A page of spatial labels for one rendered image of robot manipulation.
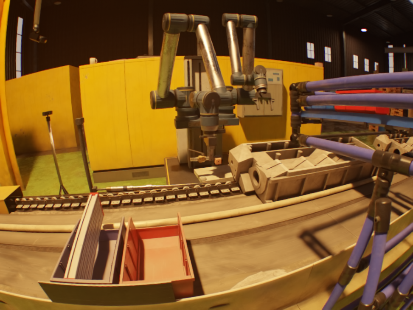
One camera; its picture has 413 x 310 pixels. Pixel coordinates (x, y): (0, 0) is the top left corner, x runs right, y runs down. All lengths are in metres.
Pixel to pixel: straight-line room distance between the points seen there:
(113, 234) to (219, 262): 0.43
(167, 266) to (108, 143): 2.72
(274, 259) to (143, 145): 2.75
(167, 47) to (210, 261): 1.57
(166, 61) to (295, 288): 1.79
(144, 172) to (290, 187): 2.60
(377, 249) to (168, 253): 0.68
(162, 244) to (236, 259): 0.29
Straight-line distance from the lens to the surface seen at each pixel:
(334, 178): 1.36
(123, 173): 3.43
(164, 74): 1.97
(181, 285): 0.57
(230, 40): 2.18
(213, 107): 1.18
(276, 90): 3.43
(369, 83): 0.46
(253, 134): 3.56
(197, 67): 2.64
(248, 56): 2.37
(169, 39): 1.78
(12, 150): 4.04
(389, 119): 1.08
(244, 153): 1.21
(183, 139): 2.74
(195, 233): 0.92
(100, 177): 3.53
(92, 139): 3.37
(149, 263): 0.81
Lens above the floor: 1.32
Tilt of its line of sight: 18 degrees down
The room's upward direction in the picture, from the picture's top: 1 degrees counter-clockwise
